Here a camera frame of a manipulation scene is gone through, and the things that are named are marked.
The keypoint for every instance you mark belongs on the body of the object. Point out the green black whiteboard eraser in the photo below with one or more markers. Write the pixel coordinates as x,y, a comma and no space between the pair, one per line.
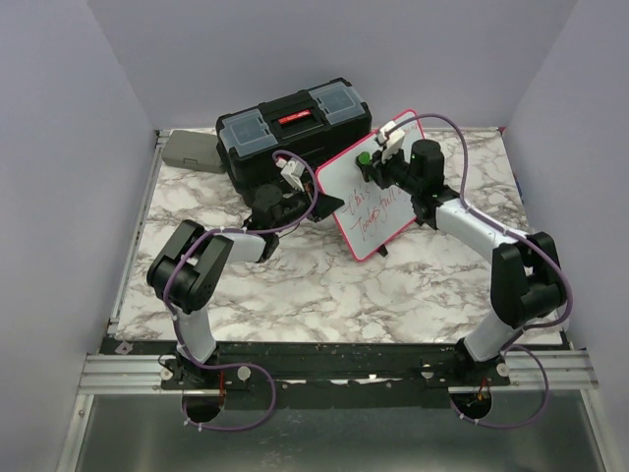
362,159

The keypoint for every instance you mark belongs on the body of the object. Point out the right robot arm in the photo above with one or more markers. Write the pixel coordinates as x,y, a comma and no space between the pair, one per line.
524,283

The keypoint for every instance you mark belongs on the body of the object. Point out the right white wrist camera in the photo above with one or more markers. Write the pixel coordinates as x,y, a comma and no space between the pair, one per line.
390,138

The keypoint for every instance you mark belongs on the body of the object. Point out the black plastic toolbox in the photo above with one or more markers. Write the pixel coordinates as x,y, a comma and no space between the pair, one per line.
314,123

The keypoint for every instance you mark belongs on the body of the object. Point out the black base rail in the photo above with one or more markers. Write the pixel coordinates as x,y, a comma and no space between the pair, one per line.
254,375

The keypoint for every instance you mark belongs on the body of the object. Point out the grey plastic case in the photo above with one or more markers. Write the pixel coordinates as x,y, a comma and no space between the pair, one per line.
193,151

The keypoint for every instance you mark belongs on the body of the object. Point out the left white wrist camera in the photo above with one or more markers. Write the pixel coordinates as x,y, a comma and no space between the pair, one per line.
291,170

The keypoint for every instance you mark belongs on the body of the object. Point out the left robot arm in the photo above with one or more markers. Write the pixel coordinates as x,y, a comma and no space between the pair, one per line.
186,271

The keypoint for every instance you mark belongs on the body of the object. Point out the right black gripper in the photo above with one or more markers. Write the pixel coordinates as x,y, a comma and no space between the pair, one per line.
377,169

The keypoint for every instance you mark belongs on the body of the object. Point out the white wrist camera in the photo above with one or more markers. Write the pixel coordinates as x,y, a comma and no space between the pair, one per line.
291,170
390,138

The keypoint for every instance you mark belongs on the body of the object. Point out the aluminium frame rail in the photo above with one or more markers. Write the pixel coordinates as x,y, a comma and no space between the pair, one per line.
117,367

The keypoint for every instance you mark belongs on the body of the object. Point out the pink framed whiteboard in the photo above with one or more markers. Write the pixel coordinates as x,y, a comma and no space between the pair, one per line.
370,216

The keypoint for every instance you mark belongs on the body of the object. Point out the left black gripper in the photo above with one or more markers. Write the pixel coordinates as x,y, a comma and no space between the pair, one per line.
323,206

